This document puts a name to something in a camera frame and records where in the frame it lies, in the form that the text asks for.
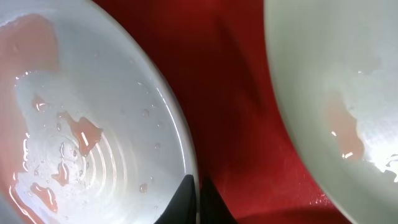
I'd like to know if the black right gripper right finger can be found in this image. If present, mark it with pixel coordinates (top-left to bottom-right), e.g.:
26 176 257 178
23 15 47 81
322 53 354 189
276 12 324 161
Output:
200 178 238 224

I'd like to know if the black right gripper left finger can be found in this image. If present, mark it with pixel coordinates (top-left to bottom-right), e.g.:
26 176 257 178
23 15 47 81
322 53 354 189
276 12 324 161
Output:
155 175 197 224

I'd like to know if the light blue plate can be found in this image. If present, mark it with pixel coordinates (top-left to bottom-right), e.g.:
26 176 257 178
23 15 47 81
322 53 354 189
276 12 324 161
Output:
1 0 199 223

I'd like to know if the white plate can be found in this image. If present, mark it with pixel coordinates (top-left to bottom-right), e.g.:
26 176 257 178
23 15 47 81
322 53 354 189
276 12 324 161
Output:
264 0 397 223

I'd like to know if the red plastic tray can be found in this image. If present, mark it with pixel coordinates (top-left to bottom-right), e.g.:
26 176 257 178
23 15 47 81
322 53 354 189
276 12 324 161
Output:
99 0 346 223

